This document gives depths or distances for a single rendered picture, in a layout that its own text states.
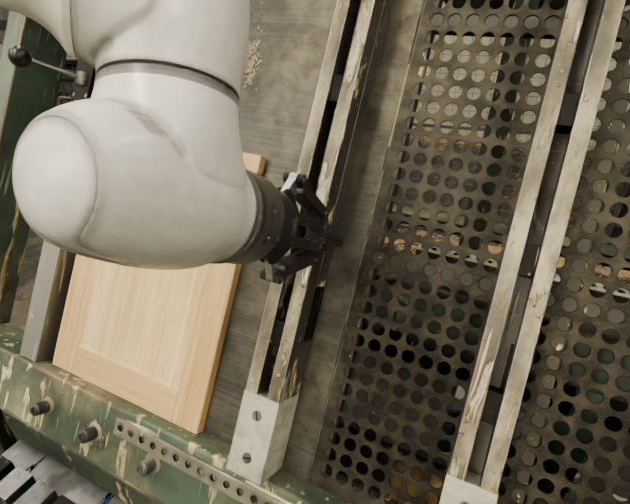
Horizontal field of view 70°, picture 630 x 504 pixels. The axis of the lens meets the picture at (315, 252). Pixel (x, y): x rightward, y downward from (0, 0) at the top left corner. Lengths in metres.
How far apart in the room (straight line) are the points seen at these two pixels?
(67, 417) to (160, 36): 0.81
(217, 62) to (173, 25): 0.03
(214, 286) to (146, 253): 0.50
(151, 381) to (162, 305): 0.14
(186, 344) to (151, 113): 0.58
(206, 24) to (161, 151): 0.10
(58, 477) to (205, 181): 0.85
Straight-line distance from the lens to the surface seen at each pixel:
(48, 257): 1.05
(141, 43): 0.33
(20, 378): 1.11
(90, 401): 0.96
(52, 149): 0.29
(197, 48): 0.33
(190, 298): 0.83
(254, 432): 0.72
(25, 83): 1.24
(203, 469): 0.82
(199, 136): 0.31
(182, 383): 0.85
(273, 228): 0.41
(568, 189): 0.61
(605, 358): 0.72
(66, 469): 1.09
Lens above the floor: 1.55
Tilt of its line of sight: 30 degrees down
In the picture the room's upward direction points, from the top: straight up
